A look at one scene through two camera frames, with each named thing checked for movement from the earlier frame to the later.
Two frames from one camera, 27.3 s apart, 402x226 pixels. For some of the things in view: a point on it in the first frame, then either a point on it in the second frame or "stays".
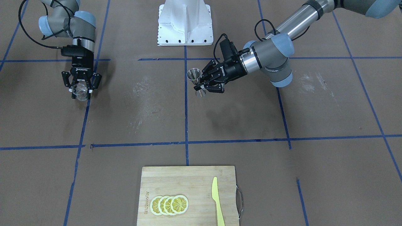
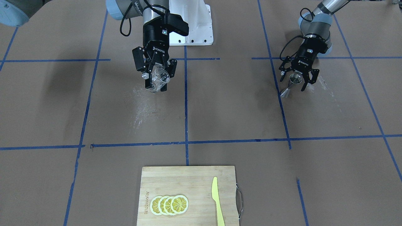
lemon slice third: x=161 y=205 stays
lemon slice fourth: x=154 y=205 stays
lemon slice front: x=179 y=204 stays
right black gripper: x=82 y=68 → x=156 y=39
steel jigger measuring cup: x=194 y=74 → x=294 y=78
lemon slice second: x=167 y=206 stays
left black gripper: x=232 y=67 → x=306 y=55
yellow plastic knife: x=215 y=196 stays
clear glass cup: x=80 y=90 → x=160 y=76
